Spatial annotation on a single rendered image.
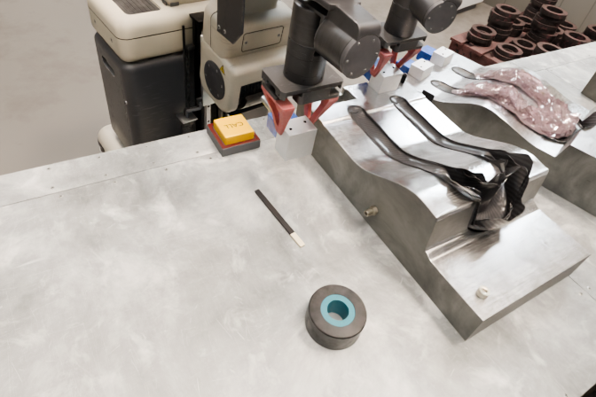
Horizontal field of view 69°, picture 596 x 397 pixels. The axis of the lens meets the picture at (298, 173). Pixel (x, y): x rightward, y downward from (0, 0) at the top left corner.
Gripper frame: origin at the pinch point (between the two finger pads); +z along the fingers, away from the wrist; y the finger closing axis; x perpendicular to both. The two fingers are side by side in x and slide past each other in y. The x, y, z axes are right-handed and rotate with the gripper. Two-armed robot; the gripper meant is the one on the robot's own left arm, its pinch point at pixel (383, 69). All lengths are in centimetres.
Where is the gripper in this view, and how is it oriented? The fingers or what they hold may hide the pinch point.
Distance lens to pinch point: 93.3
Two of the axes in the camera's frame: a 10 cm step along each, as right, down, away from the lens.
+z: -1.6, 6.6, 7.4
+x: -4.8, -7.0, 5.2
